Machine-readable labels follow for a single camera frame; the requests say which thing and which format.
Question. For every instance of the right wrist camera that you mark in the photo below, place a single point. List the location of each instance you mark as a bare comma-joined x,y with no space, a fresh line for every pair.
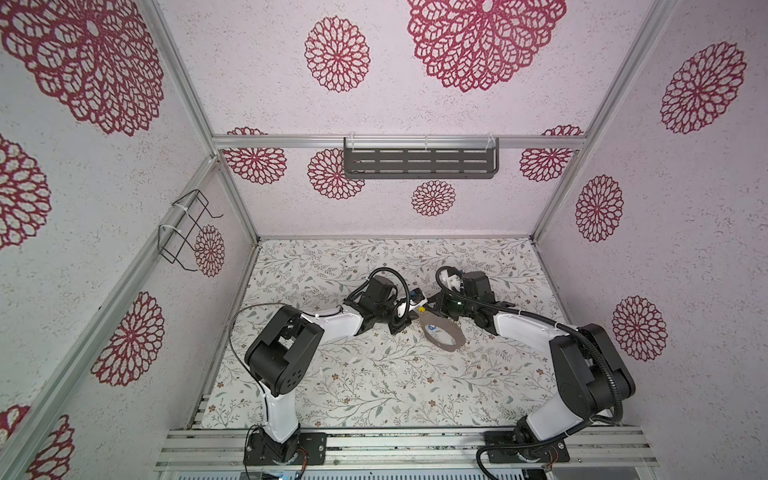
451,279

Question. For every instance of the grey slotted wall shelf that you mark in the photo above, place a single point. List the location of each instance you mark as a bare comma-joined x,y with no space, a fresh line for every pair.
425,163

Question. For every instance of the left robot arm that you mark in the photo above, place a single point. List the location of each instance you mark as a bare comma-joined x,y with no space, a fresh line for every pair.
281,355

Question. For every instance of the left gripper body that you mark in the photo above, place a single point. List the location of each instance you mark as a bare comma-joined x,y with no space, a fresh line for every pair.
399,323

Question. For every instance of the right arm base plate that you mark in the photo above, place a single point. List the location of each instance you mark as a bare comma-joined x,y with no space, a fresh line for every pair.
511,447

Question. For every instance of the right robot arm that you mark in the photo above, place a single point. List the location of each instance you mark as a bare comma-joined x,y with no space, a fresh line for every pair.
591,378

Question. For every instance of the black wire wall basket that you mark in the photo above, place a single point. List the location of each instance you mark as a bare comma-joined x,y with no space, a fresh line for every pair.
175,241

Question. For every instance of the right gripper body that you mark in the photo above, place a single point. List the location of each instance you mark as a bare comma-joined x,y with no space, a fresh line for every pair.
449,306

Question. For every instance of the aluminium front rail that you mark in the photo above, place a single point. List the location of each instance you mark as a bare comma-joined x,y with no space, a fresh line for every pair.
405,448

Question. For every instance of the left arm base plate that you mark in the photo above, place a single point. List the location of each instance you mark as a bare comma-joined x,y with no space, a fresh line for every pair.
299,449

